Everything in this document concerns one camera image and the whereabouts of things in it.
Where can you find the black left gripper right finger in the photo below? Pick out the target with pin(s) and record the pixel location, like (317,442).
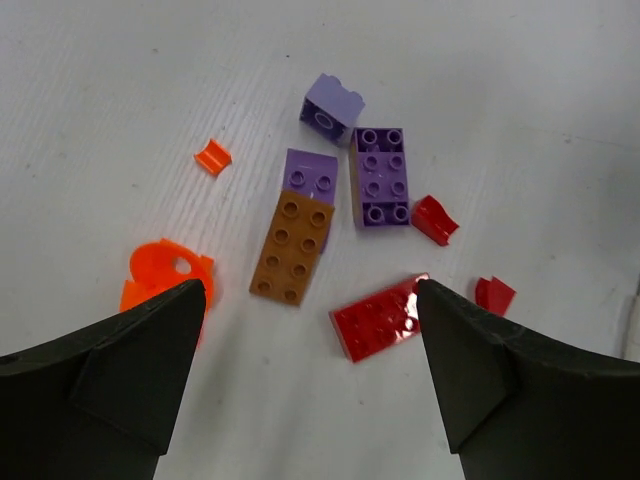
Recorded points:
(517,404)

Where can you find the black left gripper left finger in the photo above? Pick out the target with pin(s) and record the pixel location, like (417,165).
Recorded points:
(101,402)

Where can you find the orange figure-eight lego piece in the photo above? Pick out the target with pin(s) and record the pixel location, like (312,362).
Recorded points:
(158,266)

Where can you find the small orange curved piece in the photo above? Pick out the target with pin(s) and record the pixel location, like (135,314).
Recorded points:
(214,158)

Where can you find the brown 2x4 lego plate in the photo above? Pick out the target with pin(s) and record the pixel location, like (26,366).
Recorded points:
(298,230)

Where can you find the small red sloped piece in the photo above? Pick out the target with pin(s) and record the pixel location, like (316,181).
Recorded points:
(494,295)

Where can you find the red 2x4 lego brick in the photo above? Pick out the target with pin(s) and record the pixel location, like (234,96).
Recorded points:
(379,321)

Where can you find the small red curved piece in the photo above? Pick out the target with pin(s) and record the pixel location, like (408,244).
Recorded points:
(430,217)

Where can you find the purple 2x4 lego plate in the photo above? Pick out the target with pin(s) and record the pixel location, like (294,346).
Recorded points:
(379,180)

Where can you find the light purple sloped brick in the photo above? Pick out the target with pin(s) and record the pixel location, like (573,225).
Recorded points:
(311,175)

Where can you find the light purple 2x2 brick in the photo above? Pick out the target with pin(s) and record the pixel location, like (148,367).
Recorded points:
(330,109)

